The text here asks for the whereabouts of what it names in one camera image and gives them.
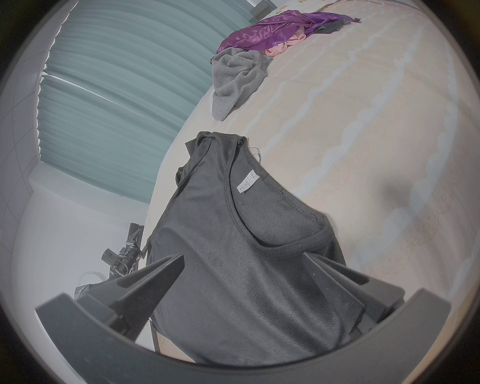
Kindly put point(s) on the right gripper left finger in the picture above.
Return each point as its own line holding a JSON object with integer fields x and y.
{"x": 142, "y": 292}

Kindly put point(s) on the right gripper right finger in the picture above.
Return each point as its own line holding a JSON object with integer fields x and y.
{"x": 360, "y": 292}

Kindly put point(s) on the black T-shirt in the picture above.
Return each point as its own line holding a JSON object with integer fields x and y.
{"x": 243, "y": 281}

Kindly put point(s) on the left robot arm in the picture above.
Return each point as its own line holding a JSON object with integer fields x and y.
{"x": 120, "y": 260}

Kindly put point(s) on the bed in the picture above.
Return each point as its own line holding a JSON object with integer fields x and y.
{"x": 375, "y": 150}

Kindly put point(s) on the blue-green curtain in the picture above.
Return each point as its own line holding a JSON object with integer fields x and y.
{"x": 105, "y": 150}
{"x": 150, "y": 67}

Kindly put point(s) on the grey garment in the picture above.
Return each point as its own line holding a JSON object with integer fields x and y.
{"x": 236, "y": 78}

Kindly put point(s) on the pink garment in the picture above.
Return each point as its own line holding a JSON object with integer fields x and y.
{"x": 285, "y": 47}

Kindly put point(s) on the small black garment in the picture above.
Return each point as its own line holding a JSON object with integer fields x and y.
{"x": 332, "y": 26}

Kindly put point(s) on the purple satin garment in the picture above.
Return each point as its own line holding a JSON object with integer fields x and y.
{"x": 270, "y": 33}

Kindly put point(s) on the white printed pillow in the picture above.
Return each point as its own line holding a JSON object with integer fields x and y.
{"x": 311, "y": 4}

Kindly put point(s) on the grey bedside table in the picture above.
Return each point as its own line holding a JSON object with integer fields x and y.
{"x": 262, "y": 8}

